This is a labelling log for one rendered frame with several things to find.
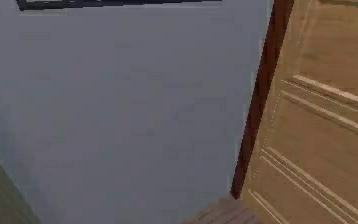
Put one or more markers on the light brown panelled room door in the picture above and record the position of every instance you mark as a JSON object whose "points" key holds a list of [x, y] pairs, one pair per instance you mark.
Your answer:
{"points": [[320, 140]]}

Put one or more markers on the black framed wall picture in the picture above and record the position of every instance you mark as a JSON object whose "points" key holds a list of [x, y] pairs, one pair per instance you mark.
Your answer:
{"points": [[87, 3]]}

